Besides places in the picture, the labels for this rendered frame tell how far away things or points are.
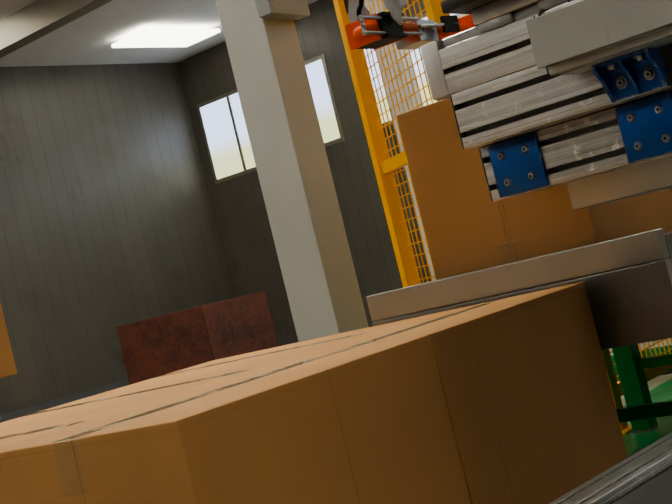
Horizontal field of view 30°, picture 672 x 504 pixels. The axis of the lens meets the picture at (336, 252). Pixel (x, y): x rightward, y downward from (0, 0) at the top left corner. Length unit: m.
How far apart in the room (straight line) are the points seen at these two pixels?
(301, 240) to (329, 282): 0.15
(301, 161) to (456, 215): 1.08
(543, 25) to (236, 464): 0.73
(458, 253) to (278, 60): 1.24
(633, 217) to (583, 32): 1.07
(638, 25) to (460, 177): 1.08
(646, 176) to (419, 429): 0.53
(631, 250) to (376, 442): 0.87
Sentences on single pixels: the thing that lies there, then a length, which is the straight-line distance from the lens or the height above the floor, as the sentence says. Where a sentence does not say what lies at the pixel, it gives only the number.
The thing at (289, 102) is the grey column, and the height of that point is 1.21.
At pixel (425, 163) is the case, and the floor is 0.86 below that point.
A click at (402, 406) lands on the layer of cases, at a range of 1.88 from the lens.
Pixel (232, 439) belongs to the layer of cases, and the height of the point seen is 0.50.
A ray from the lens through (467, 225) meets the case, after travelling 2.73.
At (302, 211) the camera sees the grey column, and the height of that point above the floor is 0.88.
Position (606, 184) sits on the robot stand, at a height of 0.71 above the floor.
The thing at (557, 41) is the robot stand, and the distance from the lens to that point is 1.77.
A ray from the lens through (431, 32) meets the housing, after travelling 2.58.
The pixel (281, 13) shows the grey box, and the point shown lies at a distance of 3.80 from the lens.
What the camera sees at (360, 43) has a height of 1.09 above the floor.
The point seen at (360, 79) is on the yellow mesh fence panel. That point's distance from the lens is 4.25.
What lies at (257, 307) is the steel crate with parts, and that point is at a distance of 10.07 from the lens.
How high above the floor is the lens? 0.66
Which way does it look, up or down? 1 degrees up
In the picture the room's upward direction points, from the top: 14 degrees counter-clockwise
